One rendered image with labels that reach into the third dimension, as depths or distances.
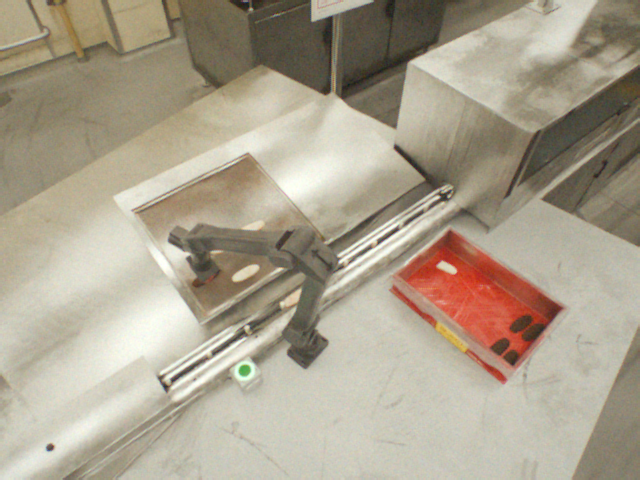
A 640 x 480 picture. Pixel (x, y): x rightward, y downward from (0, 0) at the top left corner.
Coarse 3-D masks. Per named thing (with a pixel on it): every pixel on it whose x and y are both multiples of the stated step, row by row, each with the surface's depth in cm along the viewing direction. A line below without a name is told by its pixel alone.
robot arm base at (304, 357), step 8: (320, 336) 145; (312, 344) 137; (320, 344) 140; (328, 344) 145; (288, 352) 142; (296, 352) 142; (304, 352) 139; (312, 352) 139; (320, 352) 143; (296, 360) 140; (304, 360) 140; (312, 360) 140; (304, 368) 140
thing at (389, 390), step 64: (512, 256) 168; (576, 256) 167; (320, 320) 151; (384, 320) 151; (576, 320) 151; (320, 384) 137; (384, 384) 137; (448, 384) 137; (512, 384) 137; (576, 384) 137; (192, 448) 126; (256, 448) 126; (320, 448) 126; (384, 448) 126; (448, 448) 126; (512, 448) 126; (576, 448) 126
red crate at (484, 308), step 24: (432, 264) 165; (456, 264) 165; (432, 288) 158; (456, 288) 158; (480, 288) 158; (456, 312) 152; (480, 312) 152; (504, 312) 152; (528, 312) 152; (480, 336) 147; (504, 336) 147; (480, 360) 140; (504, 384) 136
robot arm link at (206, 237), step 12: (192, 228) 128; (204, 228) 125; (216, 228) 123; (228, 228) 120; (312, 228) 106; (192, 240) 125; (204, 240) 122; (216, 240) 119; (228, 240) 116; (240, 240) 113; (252, 240) 110; (264, 240) 108; (276, 240) 106; (240, 252) 117; (252, 252) 114; (264, 252) 110; (276, 252) 103; (276, 264) 105; (288, 264) 102
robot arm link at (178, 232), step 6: (174, 228) 134; (180, 228) 134; (174, 234) 133; (180, 234) 133; (168, 240) 135; (174, 240) 134; (180, 240) 131; (174, 246) 136; (180, 246) 134; (186, 246) 126; (192, 246) 126; (192, 252) 127
